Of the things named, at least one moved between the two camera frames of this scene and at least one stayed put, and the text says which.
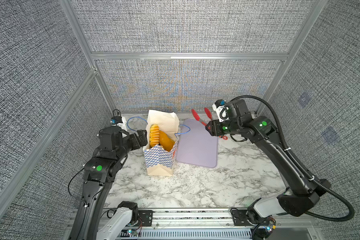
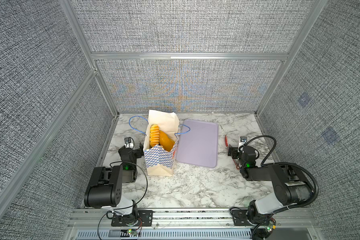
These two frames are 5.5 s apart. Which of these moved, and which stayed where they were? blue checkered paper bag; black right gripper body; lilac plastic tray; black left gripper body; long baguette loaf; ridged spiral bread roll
Moved: black right gripper body; black left gripper body
Stayed: ridged spiral bread roll; blue checkered paper bag; long baguette loaf; lilac plastic tray
